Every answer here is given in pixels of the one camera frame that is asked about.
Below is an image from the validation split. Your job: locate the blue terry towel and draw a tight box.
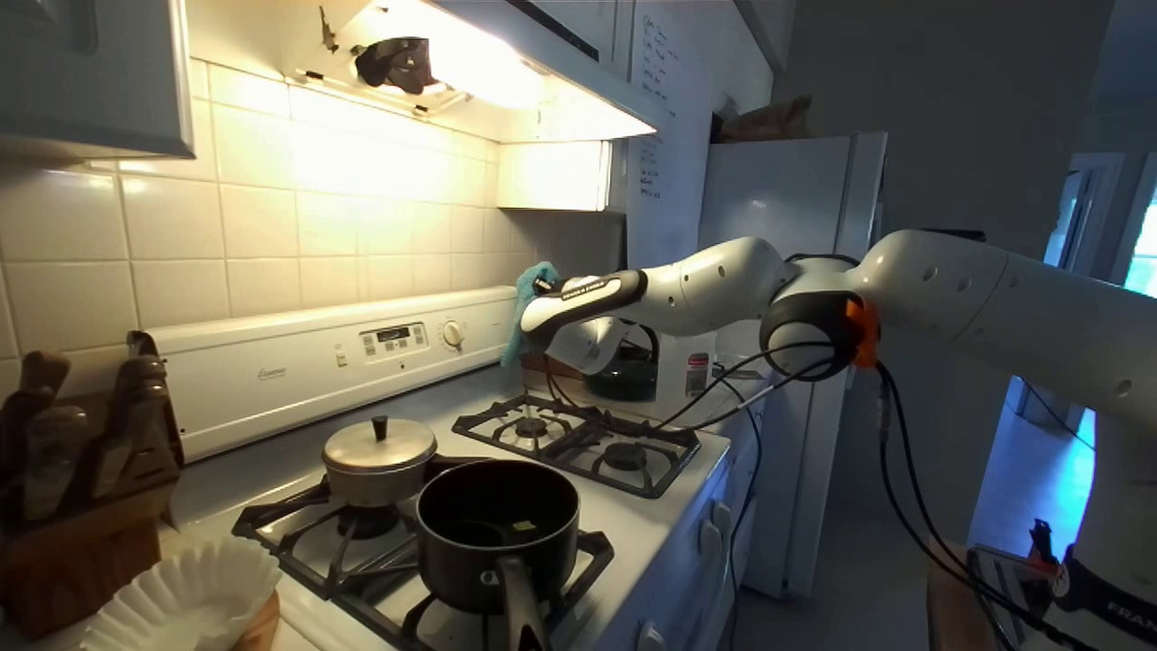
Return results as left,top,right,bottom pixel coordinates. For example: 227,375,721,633
500,256,565,373

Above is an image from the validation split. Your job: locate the white gas stove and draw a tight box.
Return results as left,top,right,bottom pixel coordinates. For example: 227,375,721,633
122,283,774,651

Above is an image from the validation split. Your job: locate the black double burner grate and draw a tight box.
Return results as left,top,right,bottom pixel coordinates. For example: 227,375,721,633
230,457,617,651
447,392,704,503

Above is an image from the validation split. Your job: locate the translucent plastic pitcher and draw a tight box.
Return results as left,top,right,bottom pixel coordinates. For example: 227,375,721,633
655,331,723,427

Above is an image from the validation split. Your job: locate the black saucepan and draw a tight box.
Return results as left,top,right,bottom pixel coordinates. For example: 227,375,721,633
411,461,586,651

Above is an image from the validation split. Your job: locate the white cabinet with writing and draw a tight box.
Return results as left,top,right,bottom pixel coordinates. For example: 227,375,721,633
617,0,780,275

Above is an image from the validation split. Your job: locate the white range hood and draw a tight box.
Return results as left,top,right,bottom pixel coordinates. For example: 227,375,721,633
186,0,665,146

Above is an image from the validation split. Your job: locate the white refrigerator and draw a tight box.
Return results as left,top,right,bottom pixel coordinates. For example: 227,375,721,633
699,129,894,604

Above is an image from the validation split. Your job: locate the small silver lidded pot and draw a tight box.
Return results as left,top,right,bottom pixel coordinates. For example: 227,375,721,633
320,414,441,515

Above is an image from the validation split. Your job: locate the white base cabinet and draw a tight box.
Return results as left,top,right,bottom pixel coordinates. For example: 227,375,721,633
721,396,774,594

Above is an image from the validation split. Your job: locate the black hood lamp fixture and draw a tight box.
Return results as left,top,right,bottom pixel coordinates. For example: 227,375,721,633
351,34,441,98

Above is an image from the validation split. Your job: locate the white coffee filter stack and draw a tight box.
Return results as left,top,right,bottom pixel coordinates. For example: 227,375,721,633
75,537,285,651

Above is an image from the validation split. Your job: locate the green slotted mounting plate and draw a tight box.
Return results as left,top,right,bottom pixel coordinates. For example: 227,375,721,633
968,543,1064,612

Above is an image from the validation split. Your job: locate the grey upper cabinet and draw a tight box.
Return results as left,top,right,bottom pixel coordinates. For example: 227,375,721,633
0,0,198,168

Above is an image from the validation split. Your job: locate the dark wooden knife block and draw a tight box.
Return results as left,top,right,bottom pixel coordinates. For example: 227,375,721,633
0,468,186,645

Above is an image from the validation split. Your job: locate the black power cable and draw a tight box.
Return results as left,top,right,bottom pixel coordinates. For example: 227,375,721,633
710,362,772,651

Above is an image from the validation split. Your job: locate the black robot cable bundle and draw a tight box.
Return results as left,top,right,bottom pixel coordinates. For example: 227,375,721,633
535,337,1090,651

